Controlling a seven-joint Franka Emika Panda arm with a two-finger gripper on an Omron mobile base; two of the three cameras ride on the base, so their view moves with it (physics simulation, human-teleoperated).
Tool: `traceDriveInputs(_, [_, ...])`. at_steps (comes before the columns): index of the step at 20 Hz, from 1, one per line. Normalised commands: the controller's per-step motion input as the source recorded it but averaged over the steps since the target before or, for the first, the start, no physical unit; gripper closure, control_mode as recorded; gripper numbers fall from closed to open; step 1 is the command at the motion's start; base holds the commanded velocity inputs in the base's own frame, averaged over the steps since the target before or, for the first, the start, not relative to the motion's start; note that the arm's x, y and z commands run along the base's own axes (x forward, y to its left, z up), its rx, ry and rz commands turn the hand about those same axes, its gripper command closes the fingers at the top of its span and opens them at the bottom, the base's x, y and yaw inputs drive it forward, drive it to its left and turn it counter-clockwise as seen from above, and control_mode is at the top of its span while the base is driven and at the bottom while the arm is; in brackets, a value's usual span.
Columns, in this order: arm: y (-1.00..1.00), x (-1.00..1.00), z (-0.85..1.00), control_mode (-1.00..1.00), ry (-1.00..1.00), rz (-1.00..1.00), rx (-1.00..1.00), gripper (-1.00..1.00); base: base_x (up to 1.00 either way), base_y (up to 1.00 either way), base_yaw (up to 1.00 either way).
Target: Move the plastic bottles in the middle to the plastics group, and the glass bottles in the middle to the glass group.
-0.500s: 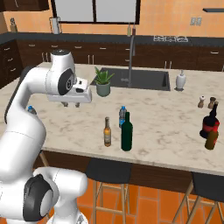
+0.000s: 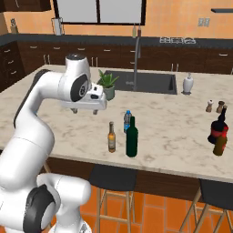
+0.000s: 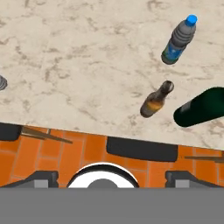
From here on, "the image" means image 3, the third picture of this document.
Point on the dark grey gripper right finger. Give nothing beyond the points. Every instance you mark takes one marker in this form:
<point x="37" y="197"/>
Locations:
<point x="180" y="178"/>

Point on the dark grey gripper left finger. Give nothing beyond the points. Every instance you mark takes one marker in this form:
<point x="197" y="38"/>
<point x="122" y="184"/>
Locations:
<point x="43" y="178"/>

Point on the brown wooden stool leg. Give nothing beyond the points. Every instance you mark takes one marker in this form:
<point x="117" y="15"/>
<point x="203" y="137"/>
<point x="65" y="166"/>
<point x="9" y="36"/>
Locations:
<point x="210" y="158"/>

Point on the round white and black object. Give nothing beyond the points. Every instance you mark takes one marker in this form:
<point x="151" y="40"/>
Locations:
<point x="80" y="179"/>

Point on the black stool seat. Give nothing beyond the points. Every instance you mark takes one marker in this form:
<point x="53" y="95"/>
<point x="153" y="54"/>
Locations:
<point x="141" y="149"/>

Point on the black stool with wooden leg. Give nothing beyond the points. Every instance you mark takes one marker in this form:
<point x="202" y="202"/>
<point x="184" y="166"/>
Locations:
<point x="8" y="131"/>

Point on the dark green glass bottle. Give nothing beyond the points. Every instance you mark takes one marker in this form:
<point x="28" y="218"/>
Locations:
<point x="201" y="108"/>

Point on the brown glass bottle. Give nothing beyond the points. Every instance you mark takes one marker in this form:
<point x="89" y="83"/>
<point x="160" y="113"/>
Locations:
<point x="154" y="103"/>

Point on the grey ribbed plastic bottle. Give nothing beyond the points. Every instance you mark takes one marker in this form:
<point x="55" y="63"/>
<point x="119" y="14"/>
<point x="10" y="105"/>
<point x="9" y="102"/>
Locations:
<point x="2" y="83"/>

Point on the plastic bottle with blue cap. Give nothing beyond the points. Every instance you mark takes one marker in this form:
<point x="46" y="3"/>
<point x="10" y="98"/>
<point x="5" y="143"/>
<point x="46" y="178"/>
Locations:
<point x="179" y="38"/>

